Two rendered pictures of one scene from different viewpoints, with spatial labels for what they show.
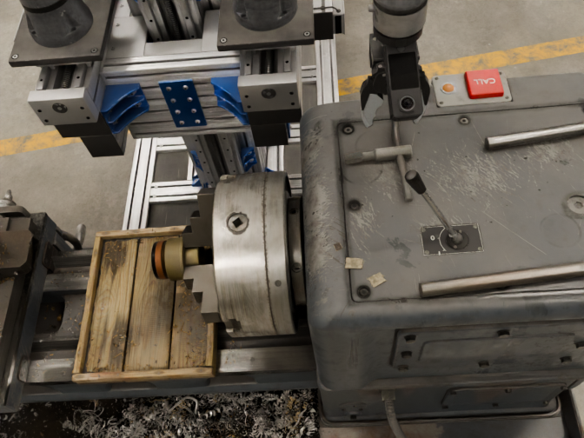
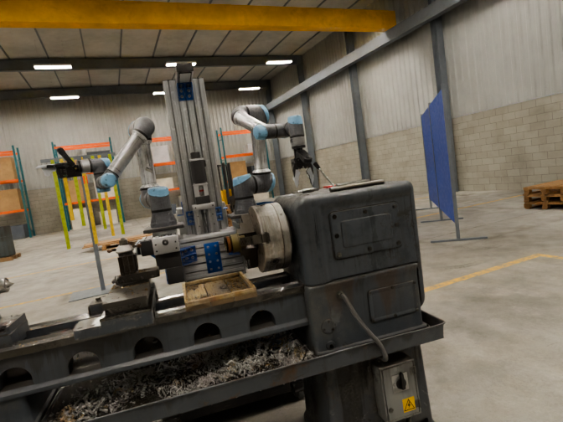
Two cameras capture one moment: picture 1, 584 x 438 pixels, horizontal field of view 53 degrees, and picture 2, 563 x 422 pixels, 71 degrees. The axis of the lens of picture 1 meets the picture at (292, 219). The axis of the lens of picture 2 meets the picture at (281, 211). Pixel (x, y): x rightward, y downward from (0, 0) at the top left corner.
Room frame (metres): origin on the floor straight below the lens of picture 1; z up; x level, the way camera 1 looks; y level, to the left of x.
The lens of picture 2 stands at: (-1.20, 0.72, 1.36)
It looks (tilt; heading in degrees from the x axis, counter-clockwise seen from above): 5 degrees down; 337
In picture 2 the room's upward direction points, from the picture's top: 8 degrees counter-clockwise
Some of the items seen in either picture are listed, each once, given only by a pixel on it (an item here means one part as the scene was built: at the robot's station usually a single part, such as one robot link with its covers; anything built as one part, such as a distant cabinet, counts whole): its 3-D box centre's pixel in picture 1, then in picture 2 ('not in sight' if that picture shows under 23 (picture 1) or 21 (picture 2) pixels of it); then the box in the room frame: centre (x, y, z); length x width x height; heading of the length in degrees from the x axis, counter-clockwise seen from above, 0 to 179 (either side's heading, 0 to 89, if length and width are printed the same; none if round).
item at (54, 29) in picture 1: (53, 8); (162, 217); (1.20, 0.46, 1.21); 0.15 x 0.15 x 0.10
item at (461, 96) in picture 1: (468, 96); not in sight; (0.70, -0.37, 1.23); 0.13 x 0.08 x 0.05; 83
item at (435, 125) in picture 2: not in sight; (435, 162); (4.83, -5.25, 1.18); 4.12 x 0.80 x 2.35; 141
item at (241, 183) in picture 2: not in sight; (243, 185); (1.13, -0.04, 1.33); 0.13 x 0.12 x 0.14; 94
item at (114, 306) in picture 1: (152, 300); (217, 289); (0.57, 0.35, 0.89); 0.36 x 0.30 x 0.04; 173
